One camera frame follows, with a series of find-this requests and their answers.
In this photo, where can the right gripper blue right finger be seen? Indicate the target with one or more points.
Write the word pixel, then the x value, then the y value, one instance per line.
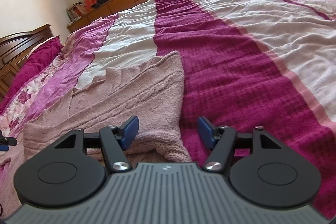
pixel 220 141

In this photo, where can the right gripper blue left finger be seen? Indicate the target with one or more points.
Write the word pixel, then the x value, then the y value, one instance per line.
pixel 115 140

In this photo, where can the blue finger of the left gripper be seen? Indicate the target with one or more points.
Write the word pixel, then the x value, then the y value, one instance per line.
pixel 6 142

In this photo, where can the magenta velvet pillow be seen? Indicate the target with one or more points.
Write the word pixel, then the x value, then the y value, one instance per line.
pixel 35 63

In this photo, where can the dark wooden headboard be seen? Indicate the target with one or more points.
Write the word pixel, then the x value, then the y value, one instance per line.
pixel 15 49

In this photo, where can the pink and white striped bedspread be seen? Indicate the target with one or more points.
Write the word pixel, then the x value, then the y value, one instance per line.
pixel 263 67

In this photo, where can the stack of books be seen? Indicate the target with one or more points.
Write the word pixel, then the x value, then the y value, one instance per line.
pixel 76 11

